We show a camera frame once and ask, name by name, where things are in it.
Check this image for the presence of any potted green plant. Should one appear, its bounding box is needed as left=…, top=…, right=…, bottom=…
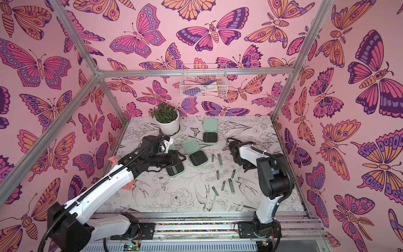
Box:
left=149, top=102, right=180, bottom=136

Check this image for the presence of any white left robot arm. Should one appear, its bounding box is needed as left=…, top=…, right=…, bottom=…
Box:
left=37, top=134, right=186, bottom=252

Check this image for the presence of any green case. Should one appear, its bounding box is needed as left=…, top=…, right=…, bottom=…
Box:
left=165, top=144, right=187, bottom=177
left=182, top=139, right=208, bottom=168
left=203, top=118, right=218, bottom=145

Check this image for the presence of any pink plastic toy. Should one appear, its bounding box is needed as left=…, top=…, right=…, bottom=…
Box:
left=108, top=156, right=136, bottom=190

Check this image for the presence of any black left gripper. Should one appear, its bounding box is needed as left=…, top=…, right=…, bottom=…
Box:
left=148, top=150, right=187, bottom=169

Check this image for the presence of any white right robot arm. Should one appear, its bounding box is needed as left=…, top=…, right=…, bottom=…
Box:
left=226, top=138, right=294, bottom=237

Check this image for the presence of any white wire wall basket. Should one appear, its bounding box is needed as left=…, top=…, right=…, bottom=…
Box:
left=178, top=63, right=228, bottom=98

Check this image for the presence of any green nail clipper long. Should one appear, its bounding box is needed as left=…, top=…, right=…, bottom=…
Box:
left=228, top=178, right=235, bottom=194

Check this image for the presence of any green nail tool upper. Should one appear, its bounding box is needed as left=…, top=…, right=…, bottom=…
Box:
left=217, top=154, right=223, bottom=165

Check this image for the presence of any green nail clipper small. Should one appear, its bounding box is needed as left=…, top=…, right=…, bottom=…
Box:
left=212, top=186, right=219, bottom=196

